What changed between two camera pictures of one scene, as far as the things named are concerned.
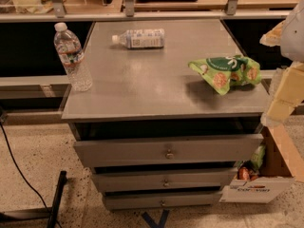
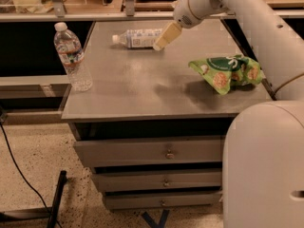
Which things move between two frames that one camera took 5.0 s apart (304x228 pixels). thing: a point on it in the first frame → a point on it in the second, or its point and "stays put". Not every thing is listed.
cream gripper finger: (288, 95) → (169, 33)
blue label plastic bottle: (145, 38) stays put
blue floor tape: (161, 221) stays put
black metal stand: (38, 213) stays put
